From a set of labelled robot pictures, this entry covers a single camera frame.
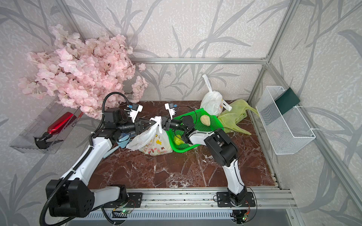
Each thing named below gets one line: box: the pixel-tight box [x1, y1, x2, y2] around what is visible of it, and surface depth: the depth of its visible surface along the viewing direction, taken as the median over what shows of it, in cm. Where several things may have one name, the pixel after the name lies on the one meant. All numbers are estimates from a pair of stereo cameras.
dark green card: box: [274, 87, 301, 115], surface depth 73 cm
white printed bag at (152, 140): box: [125, 115, 173, 156], surface depth 82 cm
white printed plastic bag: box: [199, 73, 233, 117], surface depth 102 cm
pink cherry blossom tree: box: [17, 24, 149, 119], surface depth 65 cm
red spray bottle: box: [32, 111, 77, 150], surface depth 63 cm
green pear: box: [174, 134, 186, 145], surface depth 92 cm
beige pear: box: [200, 114, 211, 127], surface depth 104 cm
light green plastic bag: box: [217, 99, 260, 136], surface depth 104 cm
